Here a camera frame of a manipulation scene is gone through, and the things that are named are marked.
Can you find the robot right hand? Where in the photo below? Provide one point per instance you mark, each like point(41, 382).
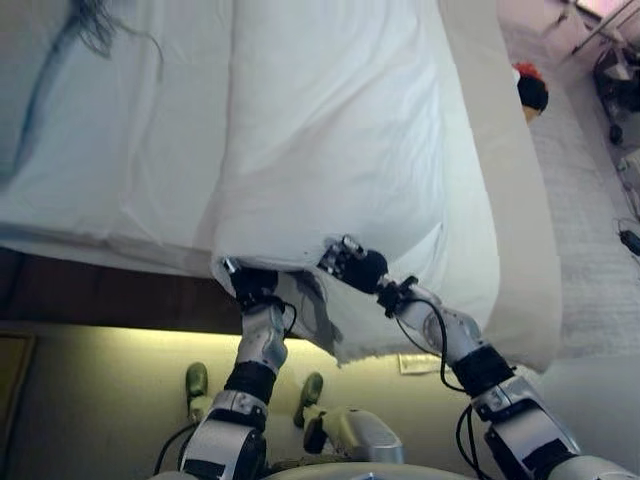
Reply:
point(360, 267)

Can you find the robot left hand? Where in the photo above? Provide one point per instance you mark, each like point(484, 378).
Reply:
point(255, 285)

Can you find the white duvet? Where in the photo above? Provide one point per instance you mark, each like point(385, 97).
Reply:
point(325, 150)

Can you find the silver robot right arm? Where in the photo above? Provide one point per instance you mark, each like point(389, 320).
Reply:
point(480, 370)

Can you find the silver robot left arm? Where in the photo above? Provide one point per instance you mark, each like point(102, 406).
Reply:
point(255, 345)

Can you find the white fringed blanket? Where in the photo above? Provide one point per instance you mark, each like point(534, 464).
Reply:
point(360, 335)

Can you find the dark robot right foot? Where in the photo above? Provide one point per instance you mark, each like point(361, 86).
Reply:
point(311, 390)

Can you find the silver robot right leg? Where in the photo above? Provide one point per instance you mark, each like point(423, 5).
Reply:
point(360, 430)

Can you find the beige bedspread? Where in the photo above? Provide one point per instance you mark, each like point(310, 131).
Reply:
point(510, 200)

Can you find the mattress with white sheet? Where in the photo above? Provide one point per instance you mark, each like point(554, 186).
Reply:
point(125, 150)

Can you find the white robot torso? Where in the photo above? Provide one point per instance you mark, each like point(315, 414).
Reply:
point(370, 472)

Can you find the wooden nightstand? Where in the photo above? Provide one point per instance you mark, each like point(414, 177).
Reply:
point(15, 380)

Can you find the red garment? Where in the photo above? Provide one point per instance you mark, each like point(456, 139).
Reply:
point(527, 70)

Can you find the black wheeled machine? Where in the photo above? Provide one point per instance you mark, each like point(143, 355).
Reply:
point(617, 75)

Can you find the brown upholstered bed frame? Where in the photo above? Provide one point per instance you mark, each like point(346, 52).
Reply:
point(125, 295)

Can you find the metal frame table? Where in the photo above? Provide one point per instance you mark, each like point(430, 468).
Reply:
point(575, 25)

